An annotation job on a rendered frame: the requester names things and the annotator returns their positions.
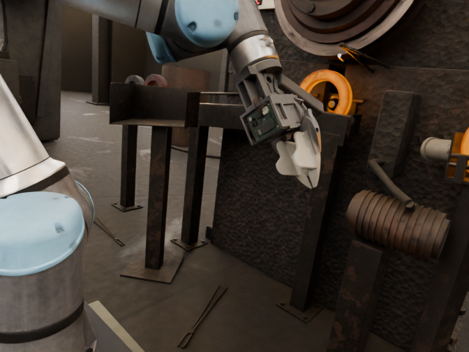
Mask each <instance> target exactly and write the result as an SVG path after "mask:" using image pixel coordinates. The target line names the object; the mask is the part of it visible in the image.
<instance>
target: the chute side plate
mask: <svg viewBox="0 0 469 352"><path fill-rule="evenodd" d="M245 112H246V109H245V108H239V107H224V106H210V105H200V107H199V115H198V119H200V126H210V127H218V128H225V129H237V130H245V128H244V125H243V124H242V122H241V119H240V116H241V115H243V114H244V113H245ZM315 119H316V121H317V123H318V126H319V128H320V140H321V137H322V132H324V133H330V134H335V135H339V136H340V138H339V142H338V145H339V146H342V147H343V146H344V142H345V136H346V132H347V128H348V122H349V119H346V118H342V117H334V116H329V115H320V116H318V117H316V118H315ZM246 126H247V129H248V130H249V131H252V130H251V127H250V125H249V124H246Z"/></svg>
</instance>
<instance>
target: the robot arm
mask: <svg viewBox="0 0 469 352"><path fill-rule="evenodd" d="M52 1H56V2H58V3H62V4H65V5H67V6H71V7H74V8H77V9H80V10H83V11H86V12H88V13H92V14H94V15H98V16H101V17H104V18H107V19H109V20H113V21H115V22H120V23H122V24H126V25H128V26H131V27H135V28H137V29H141V30H143V31H146V35H147V39H148V42H149V46H150V48H151V51H152V54H153V56H154V58H155V60H156V61H157V62H158V63H160V64H166V63H170V62H175V63H176V62H178V61H179V60H182V59H187V58H191V57H196V56H199V55H202V54H206V53H210V52H215V51H217V50H222V49H224V48H226V49H227V51H228V54H229V56H230V60H231V62H232V65H233V66H234V69H235V72H236V74H237V75H236V76H235V77H234V78H233V80H234V83H235V85H236V87H237V90H238V92H239V95H240V97H241V100H242V102H243V104H244V107H245V109H246V112H245V113H244V114H243V115H241V116H240V119H241V122H242V124H243V125H244V128H245V131H246V134H247V136H248V139H249V141H250V143H251V145H258V144H261V143H268V142H270V143H271V145H272V147H273V148H274V150H275V152H276V153H277V154H278V155H279V156H280V159H279V160H278V161H277V163H276V169H277V171H278V172H279V173H280V174H282V175H292V176H295V177H297V179H298V180H299V181H300V182H301V183H303V184H304V185H306V186H307V187H308V188H310V189H312V188H314V187H316V186H317V185H318V180H319V175H320V152H321V140H320V128H319V126H318V123H317V121H316V119H315V118H316V117H318V116H320V115H322V114H323V113H324V108H323V103H322V102H320V101H319V100H318V99H316V98H315V97H314V96H312V95H311V94H309V93H308V92H307V91H305V90H304V89H302V88H301V87H300V86H299V85H297V84H295V83H294V82H293V81H292V80H290V79H289V78H287V77H286V76H284V74H281V73H282V71H283V68H282V66H281V63H280V61H279V57H278V54H277V52H276V49H275V47H274V44H273V40H272V39H271V37H270V35H269V32H268V31H267V28H266V26H265V23H264V20H263V18H262V16H261V14H260V11H259V9H258V3H257V1H256V0H52ZM246 124H249V125H250V127H251V130H252V132H253V135H254V138H251V136H250V133H249V132H248V129H247V126H246ZM293 133H294V139H295V142H290V141H288V140H289V139H291V134H293ZM93 221H94V204H93V201H92V199H91V196H90V194H89V192H88V191H87V190H86V189H85V188H84V187H83V186H82V185H81V184H80V183H79V182H77V181H75V180H74V178H73V176H72V175H71V173H70V171H69V169H68V168H67V166H66V164H65V163H64V162H61V161H57V160H54V159H52V158H50V157H49V155H48V154H47V152H46V150H45V148H44V146H43V145H42V143H41V142H40V140H39V139H38V136H37V135H36V133H35V131H34V130H33V128H32V127H31V125H30V123H29V121H28V120H27V118H26V117H25V115H24V113H23V111H22V109H21V108H20V106H19V105H18V103H17V101H16V100H15V98H14V96H13V94H12V93H11V91H10V90H9V88H8V86H7V84H6V83H5V81H4V79H3V78H2V76H1V74H0V352H98V340H97V336H96V333H95V331H94V329H93V327H92V324H91V322H90V320H89V317H88V316H87V313H86V311H85V309H84V253H85V249H86V245H87V240H88V237H89V231H90V229H91V227H92V224H93Z"/></svg>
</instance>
